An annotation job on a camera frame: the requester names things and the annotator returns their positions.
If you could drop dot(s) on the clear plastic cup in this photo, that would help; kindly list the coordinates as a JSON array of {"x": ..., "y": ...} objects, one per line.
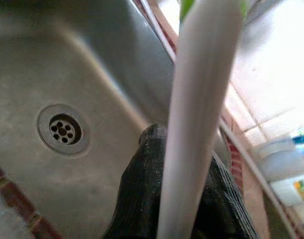
[{"x": 278, "y": 159}]

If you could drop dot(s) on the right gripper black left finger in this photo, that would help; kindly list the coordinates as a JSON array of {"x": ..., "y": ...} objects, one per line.
[{"x": 139, "y": 186}]

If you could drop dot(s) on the round steel sink drain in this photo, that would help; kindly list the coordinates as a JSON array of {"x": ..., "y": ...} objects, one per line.
[{"x": 44, "y": 124}]

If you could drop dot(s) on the thin white plastic tube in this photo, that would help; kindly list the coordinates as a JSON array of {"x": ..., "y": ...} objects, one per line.
[{"x": 265, "y": 184}]

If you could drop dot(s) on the clear bubble wrap sheet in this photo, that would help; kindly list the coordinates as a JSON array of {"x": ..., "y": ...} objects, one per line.
[{"x": 5, "y": 219}]

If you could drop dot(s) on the white bottle with orange cap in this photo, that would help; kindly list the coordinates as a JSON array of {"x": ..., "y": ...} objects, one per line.
[{"x": 283, "y": 191}]

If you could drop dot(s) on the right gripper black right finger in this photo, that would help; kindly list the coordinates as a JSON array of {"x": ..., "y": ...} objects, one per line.
[{"x": 224, "y": 206}]

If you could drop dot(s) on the stainless steel sink basin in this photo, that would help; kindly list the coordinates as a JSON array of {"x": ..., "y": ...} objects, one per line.
[{"x": 67, "y": 62}]

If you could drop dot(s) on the white and green plastic utensil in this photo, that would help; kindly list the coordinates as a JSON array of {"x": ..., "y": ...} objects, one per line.
[{"x": 196, "y": 99}]

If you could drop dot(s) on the small white blue bottle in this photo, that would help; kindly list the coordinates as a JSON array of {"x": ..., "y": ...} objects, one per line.
[{"x": 302, "y": 135}]

